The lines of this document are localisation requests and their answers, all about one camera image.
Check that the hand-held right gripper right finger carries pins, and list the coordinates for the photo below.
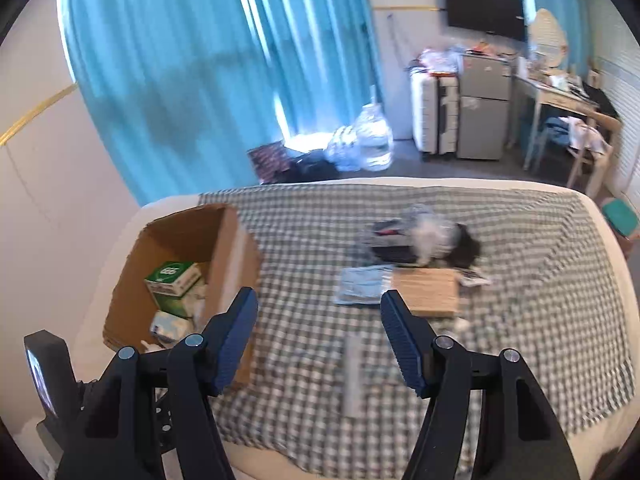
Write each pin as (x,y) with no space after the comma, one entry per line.
(400,345)

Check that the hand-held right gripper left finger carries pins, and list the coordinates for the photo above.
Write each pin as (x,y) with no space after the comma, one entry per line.
(235,345)

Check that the white ointment tube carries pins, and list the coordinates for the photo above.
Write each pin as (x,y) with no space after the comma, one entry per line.
(354,375)

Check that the wooden block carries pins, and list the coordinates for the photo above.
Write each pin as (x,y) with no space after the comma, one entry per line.
(430,292)

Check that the blue tissue pack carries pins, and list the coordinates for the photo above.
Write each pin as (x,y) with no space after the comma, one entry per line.
(170,327)

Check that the blue face mask pack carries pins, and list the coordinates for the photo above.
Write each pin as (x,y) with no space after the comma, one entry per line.
(360,285)

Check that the green and white medicine box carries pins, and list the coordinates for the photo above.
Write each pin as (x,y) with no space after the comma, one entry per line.
(172,280)

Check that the brown cardboard box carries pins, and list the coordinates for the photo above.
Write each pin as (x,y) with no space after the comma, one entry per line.
(230,250)

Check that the clear bag with black items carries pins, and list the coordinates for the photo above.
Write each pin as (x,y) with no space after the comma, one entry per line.
(400,245)

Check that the small printed sachet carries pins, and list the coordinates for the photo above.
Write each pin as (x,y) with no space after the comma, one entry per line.
(472,276)

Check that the checked green and white cloth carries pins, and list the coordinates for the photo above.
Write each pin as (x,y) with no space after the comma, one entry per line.
(525,310)

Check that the dark patterned gift bag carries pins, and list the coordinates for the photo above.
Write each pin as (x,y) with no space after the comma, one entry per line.
(270,160)

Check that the pack of small water bottles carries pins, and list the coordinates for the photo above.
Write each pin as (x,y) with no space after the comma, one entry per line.
(345,147)

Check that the large clear water bottle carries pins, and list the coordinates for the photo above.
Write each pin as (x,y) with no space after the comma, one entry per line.
(374,140)

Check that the white suitcase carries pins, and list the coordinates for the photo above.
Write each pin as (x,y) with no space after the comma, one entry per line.
(425,110)

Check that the grey mini fridge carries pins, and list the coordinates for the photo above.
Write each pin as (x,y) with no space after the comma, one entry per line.
(482,120)

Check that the teal stool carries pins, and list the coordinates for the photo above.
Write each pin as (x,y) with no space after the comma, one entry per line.
(620,215)

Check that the clothes on chair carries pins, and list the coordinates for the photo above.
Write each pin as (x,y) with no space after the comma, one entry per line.
(585,135)

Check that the pile of plastic bags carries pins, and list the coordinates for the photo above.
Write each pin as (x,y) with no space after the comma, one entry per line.
(440,57)

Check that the wooden dressing table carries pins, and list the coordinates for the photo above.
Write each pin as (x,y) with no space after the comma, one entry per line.
(560,97)

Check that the wooden chair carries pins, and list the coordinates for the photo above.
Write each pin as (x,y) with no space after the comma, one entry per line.
(607,122)

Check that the oval table mirror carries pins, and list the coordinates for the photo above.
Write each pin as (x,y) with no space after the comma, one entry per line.
(547,40)

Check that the black wall television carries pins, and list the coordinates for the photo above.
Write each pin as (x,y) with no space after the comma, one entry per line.
(482,7)

